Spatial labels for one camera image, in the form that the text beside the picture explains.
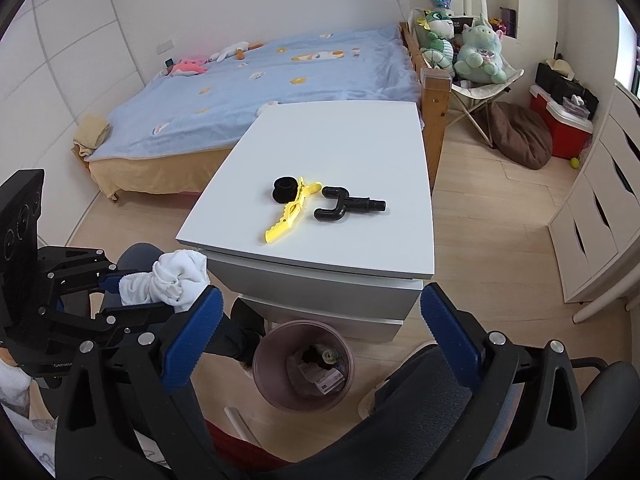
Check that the white cloth bundle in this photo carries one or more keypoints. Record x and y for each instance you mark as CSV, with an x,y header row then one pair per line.
x,y
176,279

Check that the pink round trash bin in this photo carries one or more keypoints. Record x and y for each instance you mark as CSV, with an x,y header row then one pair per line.
x,y
303,367

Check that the white cabinet table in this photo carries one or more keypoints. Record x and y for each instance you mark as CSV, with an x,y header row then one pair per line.
x,y
359,272

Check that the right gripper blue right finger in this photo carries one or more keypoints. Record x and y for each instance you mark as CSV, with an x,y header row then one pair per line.
x,y
457,333

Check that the red cooler box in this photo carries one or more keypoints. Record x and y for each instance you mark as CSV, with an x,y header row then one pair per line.
x,y
569,133

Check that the white folding chair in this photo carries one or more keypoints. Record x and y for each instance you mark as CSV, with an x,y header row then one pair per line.
x,y
472,100

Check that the teal unicorn plush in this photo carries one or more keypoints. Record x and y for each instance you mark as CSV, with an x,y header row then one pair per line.
x,y
479,59

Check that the white goose plush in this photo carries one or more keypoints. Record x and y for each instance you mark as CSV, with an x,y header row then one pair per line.
x,y
237,50

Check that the wooden bed frame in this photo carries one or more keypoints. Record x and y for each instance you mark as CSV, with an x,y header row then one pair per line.
x,y
434,103

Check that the black storage bag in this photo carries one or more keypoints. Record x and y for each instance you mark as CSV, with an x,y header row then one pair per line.
x,y
560,87

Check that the blue blanket bed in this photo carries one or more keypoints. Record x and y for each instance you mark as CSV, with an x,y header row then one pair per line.
x,y
172,136

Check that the white drawer chest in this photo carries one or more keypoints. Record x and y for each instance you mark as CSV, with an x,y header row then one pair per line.
x,y
595,233

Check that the brown bean bag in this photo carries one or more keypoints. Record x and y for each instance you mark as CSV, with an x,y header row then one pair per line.
x,y
520,134

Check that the pink plush toy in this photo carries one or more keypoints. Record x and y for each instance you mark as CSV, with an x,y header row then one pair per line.
x,y
188,67

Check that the green dragon plush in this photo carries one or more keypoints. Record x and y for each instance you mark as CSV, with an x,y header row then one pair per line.
x,y
435,30

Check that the black round cap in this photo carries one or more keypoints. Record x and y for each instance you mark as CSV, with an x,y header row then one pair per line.
x,y
284,190

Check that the yellow plastic clip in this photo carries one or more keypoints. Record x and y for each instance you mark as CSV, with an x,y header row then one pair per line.
x,y
292,211

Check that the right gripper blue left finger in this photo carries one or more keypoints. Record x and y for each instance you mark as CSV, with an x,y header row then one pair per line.
x,y
185,337

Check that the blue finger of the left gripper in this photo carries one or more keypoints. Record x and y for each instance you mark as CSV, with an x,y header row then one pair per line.
x,y
135,319
77,287

